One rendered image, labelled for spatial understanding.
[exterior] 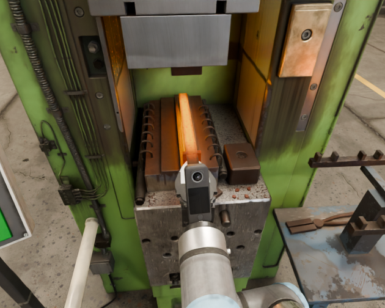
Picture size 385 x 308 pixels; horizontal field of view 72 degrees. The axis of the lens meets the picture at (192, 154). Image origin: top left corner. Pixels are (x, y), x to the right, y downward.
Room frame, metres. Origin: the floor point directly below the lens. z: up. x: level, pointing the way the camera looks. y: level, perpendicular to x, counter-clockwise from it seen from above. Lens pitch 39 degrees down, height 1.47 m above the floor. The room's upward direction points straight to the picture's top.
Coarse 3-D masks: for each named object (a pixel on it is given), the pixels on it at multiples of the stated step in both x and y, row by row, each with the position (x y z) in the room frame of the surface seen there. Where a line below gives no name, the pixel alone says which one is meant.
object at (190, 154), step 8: (184, 96) 0.85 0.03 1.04; (184, 104) 0.79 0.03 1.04; (184, 112) 0.73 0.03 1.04; (184, 120) 0.68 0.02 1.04; (184, 128) 0.64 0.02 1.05; (192, 128) 0.64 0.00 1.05; (184, 136) 0.60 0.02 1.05; (192, 136) 0.60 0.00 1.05; (192, 144) 0.56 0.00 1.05; (184, 152) 0.52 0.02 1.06; (192, 152) 0.52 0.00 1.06; (200, 152) 0.52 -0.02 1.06; (184, 160) 0.51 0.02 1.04; (192, 160) 0.49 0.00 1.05; (200, 160) 0.51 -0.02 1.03
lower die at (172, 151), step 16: (176, 96) 0.93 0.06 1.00; (192, 96) 0.94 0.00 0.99; (160, 112) 0.84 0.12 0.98; (176, 112) 0.81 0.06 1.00; (192, 112) 0.82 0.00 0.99; (160, 128) 0.74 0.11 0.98; (176, 128) 0.72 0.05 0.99; (208, 128) 0.72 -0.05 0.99; (160, 144) 0.65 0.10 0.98; (176, 144) 0.64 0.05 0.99; (208, 144) 0.63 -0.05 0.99; (160, 160) 0.58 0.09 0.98; (176, 160) 0.56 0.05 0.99; (208, 160) 0.56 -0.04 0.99; (160, 176) 0.52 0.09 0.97; (176, 176) 0.52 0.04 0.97
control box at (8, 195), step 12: (0, 144) 0.48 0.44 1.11; (0, 156) 0.44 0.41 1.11; (0, 168) 0.41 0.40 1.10; (0, 180) 0.39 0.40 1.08; (12, 180) 0.42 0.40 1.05; (0, 192) 0.38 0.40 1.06; (12, 192) 0.39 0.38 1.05; (0, 204) 0.37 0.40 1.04; (12, 204) 0.37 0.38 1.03; (24, 204) 0.41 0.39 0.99; (12, 216) 0.36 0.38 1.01; (24, 216) 0.37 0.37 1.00; (12, 228) 0.34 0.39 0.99; (24, 228) 0.35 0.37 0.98; (12, 240) 0.33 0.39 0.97
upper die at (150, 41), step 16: (128, 16) 0.52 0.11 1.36; (144, 16) 0.52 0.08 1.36; (160, 16) 0.52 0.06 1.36; (176, 16) 0.52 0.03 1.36; (192, 16) 0.53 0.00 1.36; (208, 16) 0.53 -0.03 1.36; (224, 16) 0.53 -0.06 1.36; (128, 32) 0.52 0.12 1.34; (144, 32) 0.52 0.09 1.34; (160, 32) 0.52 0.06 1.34; (176, 32) 0.52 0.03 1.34; (192, 32) 0.53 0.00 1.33; (208, 32) 0.53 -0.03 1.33; (224, 32) 0.53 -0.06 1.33; (128, 48) 0.52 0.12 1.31; (144, 48) 0.52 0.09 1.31; (160, 48) 0.52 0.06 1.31; (176, 48) 0.52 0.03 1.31; (192, 48) 0.53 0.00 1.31; (208, 48) 0.53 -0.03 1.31; (224, 48) 0.53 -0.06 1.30; (128, 64) 0.51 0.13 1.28; (144, 64) 0.52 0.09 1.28; (160, 64) 0.52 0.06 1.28; (176, 64) 0.52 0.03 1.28; (192, 64) 0.53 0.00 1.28; (208, 64) 0.53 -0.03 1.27; (224, 64) 0.53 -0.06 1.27
